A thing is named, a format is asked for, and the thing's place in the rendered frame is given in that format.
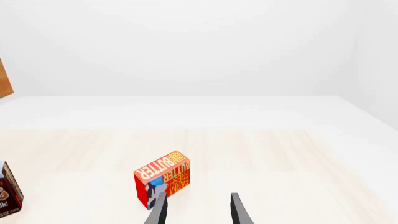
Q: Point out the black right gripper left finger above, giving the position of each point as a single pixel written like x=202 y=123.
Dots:
x=159 y=213

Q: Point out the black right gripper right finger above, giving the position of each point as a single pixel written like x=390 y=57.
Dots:
x=240 y=213

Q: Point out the red butter box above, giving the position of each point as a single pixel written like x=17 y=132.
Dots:
x=161 y=177

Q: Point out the brown chocolate milk carton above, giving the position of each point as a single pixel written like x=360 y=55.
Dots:
x=9 y=191

